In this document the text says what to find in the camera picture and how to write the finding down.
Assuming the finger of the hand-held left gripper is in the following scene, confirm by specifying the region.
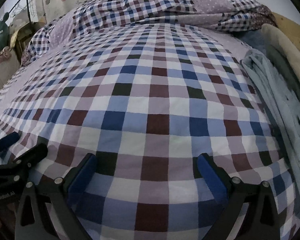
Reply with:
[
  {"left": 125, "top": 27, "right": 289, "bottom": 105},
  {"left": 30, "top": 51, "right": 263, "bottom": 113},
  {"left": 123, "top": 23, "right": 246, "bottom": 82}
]
[
  {"left": 0, "top": 132, "right": 20, "bottom": 153},
  {"left": 5, "top": 144, "right": 48, "bottom": 173}
]

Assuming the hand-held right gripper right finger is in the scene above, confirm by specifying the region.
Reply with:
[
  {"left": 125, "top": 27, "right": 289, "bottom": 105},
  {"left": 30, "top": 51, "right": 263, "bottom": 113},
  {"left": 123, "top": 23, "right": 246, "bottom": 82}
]
[{"left": 197, "top": 153, "right": 282, "bottom": 240}]

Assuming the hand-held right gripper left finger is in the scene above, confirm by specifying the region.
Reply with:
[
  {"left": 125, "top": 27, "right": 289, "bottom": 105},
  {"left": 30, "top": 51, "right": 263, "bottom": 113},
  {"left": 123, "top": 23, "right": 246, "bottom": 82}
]
[{"left": 15, "top": 153, "right": 98, "bottom": 240}]

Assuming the khaki t-shirt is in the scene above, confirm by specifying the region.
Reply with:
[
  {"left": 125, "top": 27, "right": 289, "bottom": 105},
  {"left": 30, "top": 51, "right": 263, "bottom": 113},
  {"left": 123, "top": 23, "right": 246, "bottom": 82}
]
[{"left": 261, "top": 23, "right": 300, "bottom": 90}]

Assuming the black metal clothes rack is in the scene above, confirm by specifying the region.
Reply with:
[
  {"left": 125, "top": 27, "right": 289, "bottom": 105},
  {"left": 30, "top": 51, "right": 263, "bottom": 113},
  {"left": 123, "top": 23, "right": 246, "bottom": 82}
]
[{"left": 9, "top": 0, "right": 39, "bottom": 24}]

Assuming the white storage box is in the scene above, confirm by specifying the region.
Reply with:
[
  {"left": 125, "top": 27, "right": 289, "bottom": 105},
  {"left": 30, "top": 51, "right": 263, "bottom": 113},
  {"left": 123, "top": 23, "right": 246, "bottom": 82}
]
[{"left": 0, "top": 55, "right": 22, "bottom": 93}]

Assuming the pink cloth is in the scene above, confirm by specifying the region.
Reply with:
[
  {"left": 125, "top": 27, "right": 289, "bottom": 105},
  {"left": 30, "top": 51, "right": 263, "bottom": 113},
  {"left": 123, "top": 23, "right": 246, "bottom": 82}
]
[{"left": 0, "top": 46, "right": 12, "bottom": 69}]

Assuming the brown cardboard box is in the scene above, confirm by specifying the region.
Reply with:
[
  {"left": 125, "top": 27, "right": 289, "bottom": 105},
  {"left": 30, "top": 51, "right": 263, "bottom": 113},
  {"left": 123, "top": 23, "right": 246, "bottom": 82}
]
[{"left": 10, "top": 21, "right": 44, "bottom": 60}]

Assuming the checkered bed sheet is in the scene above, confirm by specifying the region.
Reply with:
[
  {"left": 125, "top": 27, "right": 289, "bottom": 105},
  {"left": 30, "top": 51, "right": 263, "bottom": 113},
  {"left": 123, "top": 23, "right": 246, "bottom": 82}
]
[{"left": 0, "top": 22, "right": 298, "bottom": 240}]

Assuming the light blue folded garment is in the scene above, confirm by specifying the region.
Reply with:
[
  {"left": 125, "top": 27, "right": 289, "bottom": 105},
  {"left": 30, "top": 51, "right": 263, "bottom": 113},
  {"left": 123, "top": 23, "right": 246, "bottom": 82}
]
[{"left": 240, "top": 49, "right": 300, "bottom": 203}]

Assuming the green plush toy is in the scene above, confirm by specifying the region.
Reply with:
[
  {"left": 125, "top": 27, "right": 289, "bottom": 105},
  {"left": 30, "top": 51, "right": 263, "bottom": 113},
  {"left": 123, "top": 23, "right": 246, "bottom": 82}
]
[{"left": 0, "top": 12, "right": 10, "bottom": 54}]

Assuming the checkered dotted quilt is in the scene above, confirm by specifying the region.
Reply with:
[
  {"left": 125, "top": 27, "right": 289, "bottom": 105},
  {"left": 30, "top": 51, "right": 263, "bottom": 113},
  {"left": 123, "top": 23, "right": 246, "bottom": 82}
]
[{"left": 21, "top": 0, "right": 278, "bottom": 65}]

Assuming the wooden bed frame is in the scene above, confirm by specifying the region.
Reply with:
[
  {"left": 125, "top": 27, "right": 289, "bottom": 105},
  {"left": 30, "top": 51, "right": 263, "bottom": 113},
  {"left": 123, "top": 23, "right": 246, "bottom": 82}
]
[{"left": 271, "top": 11, "right": 300, "bottom": 63}]

